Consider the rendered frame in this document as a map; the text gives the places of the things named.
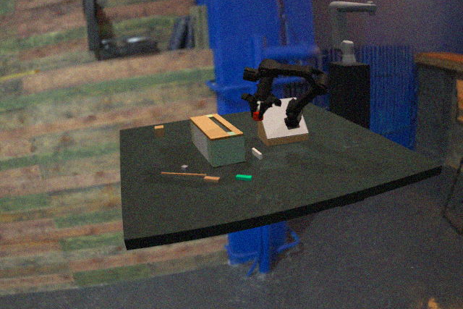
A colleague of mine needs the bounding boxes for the red cube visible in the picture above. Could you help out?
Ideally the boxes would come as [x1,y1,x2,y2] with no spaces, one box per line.
[253,111,263,121]

